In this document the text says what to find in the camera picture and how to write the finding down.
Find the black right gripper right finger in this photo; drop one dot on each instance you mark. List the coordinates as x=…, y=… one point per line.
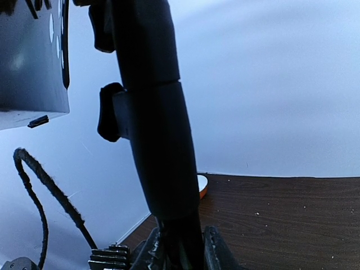
x=217, y=255

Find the black music stand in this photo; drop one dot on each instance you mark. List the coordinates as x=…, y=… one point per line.
x=147, y=107

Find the orange white bowl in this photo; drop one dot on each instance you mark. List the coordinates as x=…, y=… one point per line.
x=203, y=185

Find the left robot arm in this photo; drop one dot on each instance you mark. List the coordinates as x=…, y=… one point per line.
x=21, y=263

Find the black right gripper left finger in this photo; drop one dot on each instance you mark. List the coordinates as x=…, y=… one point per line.
x=150, y=256

